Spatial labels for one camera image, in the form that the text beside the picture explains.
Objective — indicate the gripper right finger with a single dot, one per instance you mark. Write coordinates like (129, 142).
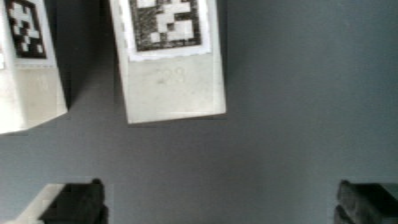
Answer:
(367, 203)

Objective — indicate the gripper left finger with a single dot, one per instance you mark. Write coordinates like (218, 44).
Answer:
(69, 204)

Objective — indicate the white leg with tag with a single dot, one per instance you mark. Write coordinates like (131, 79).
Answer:
(170, 56)

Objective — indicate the white leg far right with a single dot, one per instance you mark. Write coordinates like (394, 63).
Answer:
(33, 102)

